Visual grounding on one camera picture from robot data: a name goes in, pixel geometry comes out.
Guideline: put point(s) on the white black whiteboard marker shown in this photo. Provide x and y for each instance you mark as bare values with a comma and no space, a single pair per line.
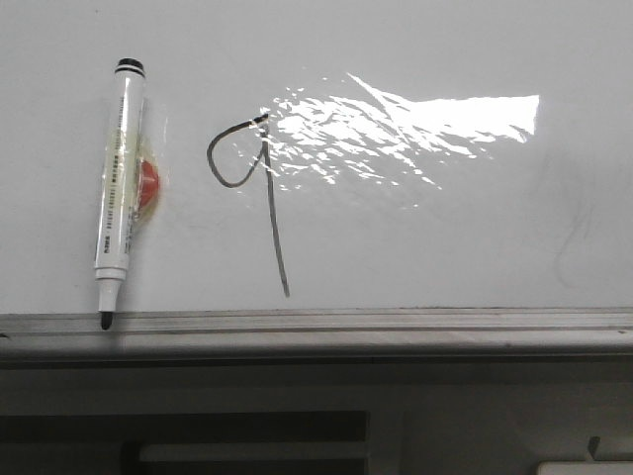
119,199

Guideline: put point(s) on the white glossy whiteboard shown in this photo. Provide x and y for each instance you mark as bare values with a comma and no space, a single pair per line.
325,154

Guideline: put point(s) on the red round magnet with tape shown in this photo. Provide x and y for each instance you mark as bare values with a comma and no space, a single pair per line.
151,181

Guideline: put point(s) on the white box lower right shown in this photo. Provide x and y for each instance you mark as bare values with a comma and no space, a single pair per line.
585,468

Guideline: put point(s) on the aluminium whiteboard frame rail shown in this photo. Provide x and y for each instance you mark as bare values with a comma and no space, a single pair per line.
48,339

